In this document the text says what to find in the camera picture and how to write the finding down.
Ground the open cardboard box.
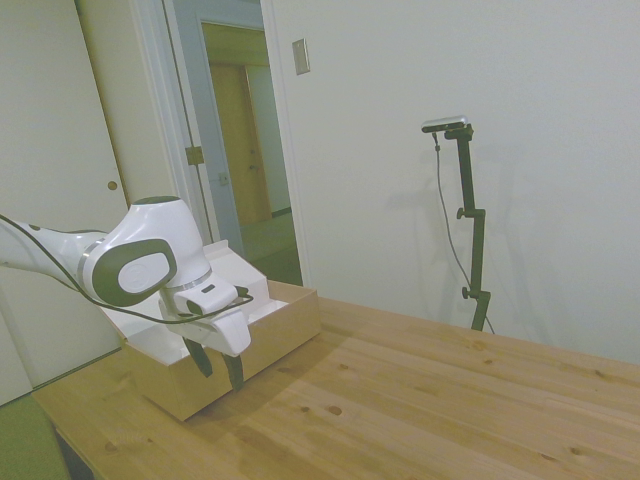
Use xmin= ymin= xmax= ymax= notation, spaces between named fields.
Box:
xmin=99 ymin=240 xmax=322 ymax=422

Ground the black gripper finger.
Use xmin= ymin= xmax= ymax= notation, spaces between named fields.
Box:
xmin=220 ymin=352 xmax=245 ymax=392
xmin=182 ymin=337 xmax=214 ymax=379

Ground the white closet door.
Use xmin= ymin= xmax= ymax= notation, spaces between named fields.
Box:
xmin=0 ymin=0 xmax=132 ymax=406

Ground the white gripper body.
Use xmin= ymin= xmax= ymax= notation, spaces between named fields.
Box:
xmin=159 ymin=288 xmax=252 ymax=357

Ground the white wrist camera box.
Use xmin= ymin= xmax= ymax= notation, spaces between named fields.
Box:
xmin=177 ymin=281 xmax=241 ymax=317

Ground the wooden hallway door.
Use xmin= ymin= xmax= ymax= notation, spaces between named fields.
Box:
xmin=208 ymin=63 xmax=274 ymax=225

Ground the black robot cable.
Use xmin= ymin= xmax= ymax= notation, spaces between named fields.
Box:
xmin=0 ymin=214 xmax=255 ymax=325

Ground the metal wall switch plate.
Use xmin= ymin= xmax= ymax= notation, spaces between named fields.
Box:
xmin=292 ymin=38 xmax=310 ymax=77

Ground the white open door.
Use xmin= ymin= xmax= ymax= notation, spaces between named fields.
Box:
xmin=162 ymin=0 xmax=246 ymax=256

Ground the black camera stand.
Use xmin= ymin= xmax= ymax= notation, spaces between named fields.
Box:
xmin=442 ymin=123 xmax=492 ymax=332

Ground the silver exterior camera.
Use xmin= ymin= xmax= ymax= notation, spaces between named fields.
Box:
xmin=421 ymin=115 xmax=471 ymax=134

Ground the camera on black stand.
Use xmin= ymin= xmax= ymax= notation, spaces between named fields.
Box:
xmin=431 ymin=131 xmax=497 ymax=335

